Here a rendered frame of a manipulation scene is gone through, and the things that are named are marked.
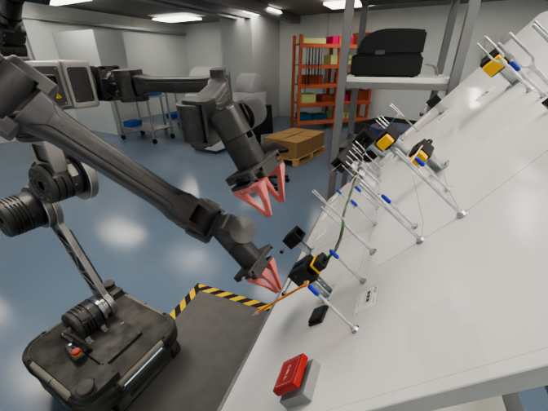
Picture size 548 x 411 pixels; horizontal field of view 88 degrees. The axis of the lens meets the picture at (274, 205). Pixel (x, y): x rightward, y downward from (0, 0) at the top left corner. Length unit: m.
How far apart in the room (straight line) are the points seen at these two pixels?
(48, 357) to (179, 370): 0.63
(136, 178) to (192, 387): 1.40
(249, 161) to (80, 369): 1.47
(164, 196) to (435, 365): 0.50
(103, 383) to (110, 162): 1.20
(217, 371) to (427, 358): 1.55
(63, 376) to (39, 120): 1.39
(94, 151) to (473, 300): 0.58
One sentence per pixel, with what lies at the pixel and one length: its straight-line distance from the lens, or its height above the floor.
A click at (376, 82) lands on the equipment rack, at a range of 1.44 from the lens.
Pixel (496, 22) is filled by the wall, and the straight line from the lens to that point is 8.51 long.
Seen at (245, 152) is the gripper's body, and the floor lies 1.38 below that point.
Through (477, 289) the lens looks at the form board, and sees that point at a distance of 0.39.
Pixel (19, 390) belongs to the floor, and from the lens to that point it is 2.20.
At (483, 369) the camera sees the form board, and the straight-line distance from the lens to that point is 0.33.
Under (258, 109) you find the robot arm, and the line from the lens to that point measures 0.57.
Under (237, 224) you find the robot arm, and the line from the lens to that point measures 0.57.
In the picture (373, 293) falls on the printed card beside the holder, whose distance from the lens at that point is 0.51.
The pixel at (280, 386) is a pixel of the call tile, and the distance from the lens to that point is 0.48.
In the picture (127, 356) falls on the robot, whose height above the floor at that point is 0.24.
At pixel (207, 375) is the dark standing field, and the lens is 1.84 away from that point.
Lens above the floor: 1.52
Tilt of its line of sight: 27 degrees down
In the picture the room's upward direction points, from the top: straight up
